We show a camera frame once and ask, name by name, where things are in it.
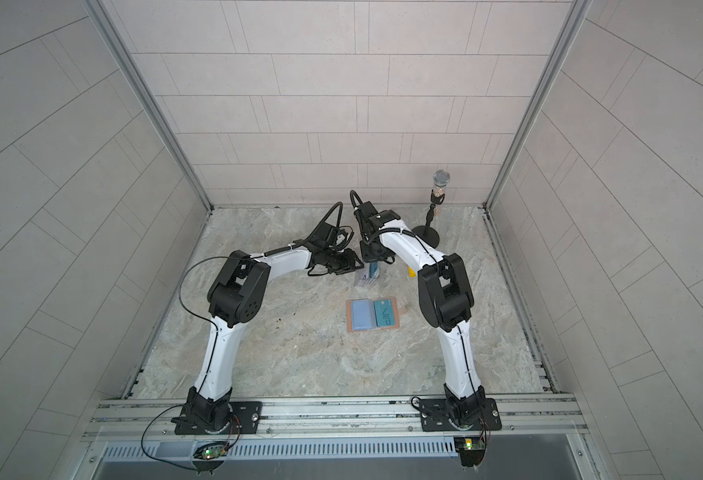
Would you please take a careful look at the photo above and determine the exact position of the silver VIP card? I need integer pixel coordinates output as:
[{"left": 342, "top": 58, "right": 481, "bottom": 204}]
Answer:
[{"left": 367, "top": 262, "right": 379, "bottom": 282}]

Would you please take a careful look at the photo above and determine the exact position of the teal VIP card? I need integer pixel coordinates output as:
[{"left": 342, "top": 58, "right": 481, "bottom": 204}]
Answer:
[{"left": 373, "top": 298, "right": 397, "bottom": 328}]

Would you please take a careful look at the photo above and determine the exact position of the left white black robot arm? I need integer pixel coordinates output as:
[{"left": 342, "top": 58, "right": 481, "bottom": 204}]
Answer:
[{"left": 171, "top": 221, "right": 363, "bottom": 434}]

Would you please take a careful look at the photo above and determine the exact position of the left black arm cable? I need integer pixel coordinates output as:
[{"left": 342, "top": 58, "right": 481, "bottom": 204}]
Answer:
[{"left": 178, "top": 255, "right": 232, "bottom": 337}]

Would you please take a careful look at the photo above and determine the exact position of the aluminium mounting rail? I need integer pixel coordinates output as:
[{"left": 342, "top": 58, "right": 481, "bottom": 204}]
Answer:
[{"left": 83, "top": 394, "right": 589, "bottom": 440}]

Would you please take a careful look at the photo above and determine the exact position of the perforated vent strip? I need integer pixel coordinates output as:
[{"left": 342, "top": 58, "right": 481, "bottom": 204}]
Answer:
[{"left": 102, "top": 436, "right": 457, "bottom": 464}]

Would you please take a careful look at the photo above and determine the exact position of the right circuit board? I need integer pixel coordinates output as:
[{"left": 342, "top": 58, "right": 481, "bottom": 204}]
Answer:
[{"left": 453, "top": 437, "right": 487, "bottom": 468}]

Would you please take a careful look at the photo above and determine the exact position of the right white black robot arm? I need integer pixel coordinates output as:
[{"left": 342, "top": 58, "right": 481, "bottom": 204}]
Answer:
[{"left": 349, "top": 190, "right": 485, "bottom": 428}]

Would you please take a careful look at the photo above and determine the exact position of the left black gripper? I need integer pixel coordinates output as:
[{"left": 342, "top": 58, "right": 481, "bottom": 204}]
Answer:
[{"left": 320, "top": 248, "right": 365, "bottom": 274}]

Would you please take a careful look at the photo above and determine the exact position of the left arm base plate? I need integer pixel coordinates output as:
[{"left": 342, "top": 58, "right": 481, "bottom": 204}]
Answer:
[{"left": 171, "top": 401, "right": 263, "bottom": 435}]

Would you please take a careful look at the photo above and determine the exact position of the brown leather card holder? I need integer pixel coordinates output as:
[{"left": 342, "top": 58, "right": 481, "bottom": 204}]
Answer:
[{"left": 346, "top": 297, "right": 401, "bottom": 332}]

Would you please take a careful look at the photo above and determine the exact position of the left green circuit board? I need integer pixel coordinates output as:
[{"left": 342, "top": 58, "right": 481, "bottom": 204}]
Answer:
[{"left": 193, "top": 442, "right": 228, "bottom": 461}]

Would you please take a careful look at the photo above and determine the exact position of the clear acrylic card box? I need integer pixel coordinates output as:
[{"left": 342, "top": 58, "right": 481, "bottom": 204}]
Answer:
[{"left": 355, "top": 262, "right": 381, "bottom": 287}]

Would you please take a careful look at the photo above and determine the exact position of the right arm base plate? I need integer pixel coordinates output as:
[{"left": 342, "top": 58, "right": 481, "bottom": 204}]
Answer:
[{"left": 411, "top": 397, "right": 503, "bottom": 432}]

